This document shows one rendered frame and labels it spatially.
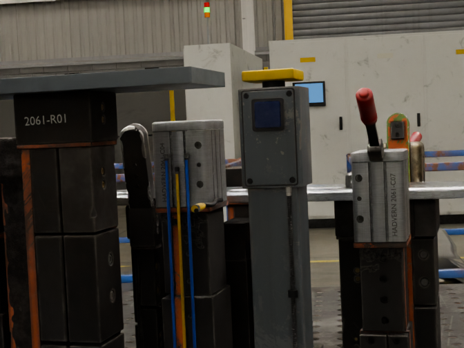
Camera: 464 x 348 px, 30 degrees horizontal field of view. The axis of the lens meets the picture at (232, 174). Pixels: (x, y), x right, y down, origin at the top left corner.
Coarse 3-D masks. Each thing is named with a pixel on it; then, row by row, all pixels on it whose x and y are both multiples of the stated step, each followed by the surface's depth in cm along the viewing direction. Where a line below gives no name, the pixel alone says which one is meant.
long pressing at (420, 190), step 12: (120, 192) 143; (228, 192) 127; (240, 192) 126; (312, 192) 123; (324, 192) 122; (336, 192) 122; (348, 192) 121; (420, 192) 119; (432, 192) 118; (444, 192) 118; (456, 192) 118; (120, 204) 131
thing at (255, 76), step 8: (248, 72) 96; (256, 72) 96; (264, 72) 96; (272, 72) 96; (280, 72) 95; (288, 72) 95; (296, 72) 96; (248, 80) 96; (256, 80) 96; (264, 80) 96; (272, 80) 97; (280, 80) 97; (288, 80) 98; (296, 80) 99
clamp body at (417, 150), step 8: (384, 144) 142; (416, 144) 141; (416, 152) 141; (424, 152) 148; (416, 160) 141; (424, 160) 149; (416, 168) 141; (424, 168) 148; (416, 176) 141; (424, 176) 149
